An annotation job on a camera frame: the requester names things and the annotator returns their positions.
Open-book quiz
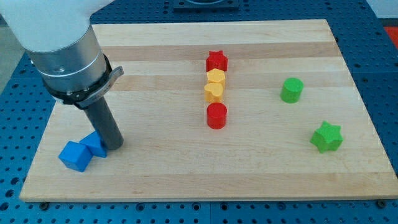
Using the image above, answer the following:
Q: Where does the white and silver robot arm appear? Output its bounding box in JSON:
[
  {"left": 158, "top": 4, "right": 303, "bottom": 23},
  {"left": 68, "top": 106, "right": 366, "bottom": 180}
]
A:
[{"left": 1, "top": 0, "right": 123, "bottom": 109}]

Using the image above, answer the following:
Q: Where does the red cylinder block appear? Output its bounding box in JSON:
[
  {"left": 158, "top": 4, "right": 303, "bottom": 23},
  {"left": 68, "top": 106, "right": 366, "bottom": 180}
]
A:
[{"left": 206, "top": 103, "right": 228, "bottom": 129}]

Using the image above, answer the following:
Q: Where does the yellow heart block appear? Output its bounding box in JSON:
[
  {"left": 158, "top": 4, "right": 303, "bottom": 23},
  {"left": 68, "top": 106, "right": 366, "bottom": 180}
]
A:
[{"left": 204, "top": 83, "right": 224, "bottom": 103}]

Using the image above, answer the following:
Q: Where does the yellow hexagon block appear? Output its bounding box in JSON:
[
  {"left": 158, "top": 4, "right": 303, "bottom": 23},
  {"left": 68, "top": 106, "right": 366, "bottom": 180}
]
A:
[{"left": 206, "top": 68, "right": 226, "bottom": 88}]

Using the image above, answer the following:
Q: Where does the red star block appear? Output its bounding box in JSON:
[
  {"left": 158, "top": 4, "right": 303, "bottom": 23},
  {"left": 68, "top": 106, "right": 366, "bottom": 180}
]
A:
[{"left": 206, "top": 50, "right": 228, "bottom": 72}]

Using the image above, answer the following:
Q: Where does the wooden board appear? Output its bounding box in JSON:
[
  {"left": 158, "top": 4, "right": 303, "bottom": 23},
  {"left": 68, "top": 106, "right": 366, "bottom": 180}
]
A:
[{"left": 20, "top": 19, "right": 397, "bottom": 202}]

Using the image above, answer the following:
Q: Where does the green cylinder block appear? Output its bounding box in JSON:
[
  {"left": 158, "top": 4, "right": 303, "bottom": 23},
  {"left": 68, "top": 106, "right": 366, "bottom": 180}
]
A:
[{"left": 280, "top": 78, "right": 304, "bottom": 103}]

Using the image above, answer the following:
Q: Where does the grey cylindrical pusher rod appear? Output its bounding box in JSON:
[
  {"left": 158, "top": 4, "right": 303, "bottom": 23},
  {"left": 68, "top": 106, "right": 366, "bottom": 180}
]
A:
[{"left": 84, "top": 97, "right": 124, "bottom": 151}]

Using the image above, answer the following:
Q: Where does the blue block behind rod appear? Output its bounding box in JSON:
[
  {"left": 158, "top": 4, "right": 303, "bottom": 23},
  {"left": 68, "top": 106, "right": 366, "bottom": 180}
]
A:
[{"left": 79, "top": 131, "right": 108, "bottom": 158}]

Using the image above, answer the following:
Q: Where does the blue cube block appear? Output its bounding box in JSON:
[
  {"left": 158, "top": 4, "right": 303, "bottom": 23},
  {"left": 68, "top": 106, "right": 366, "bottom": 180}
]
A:
[{"left": 58, "top": 141, "right": 93, "bottom": 172}]

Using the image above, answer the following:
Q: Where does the green star block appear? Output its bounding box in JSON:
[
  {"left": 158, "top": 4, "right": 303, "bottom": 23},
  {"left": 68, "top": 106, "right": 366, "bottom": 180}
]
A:
[{"left": 310, "top": 121, "right": 344, "bottom": 153}]

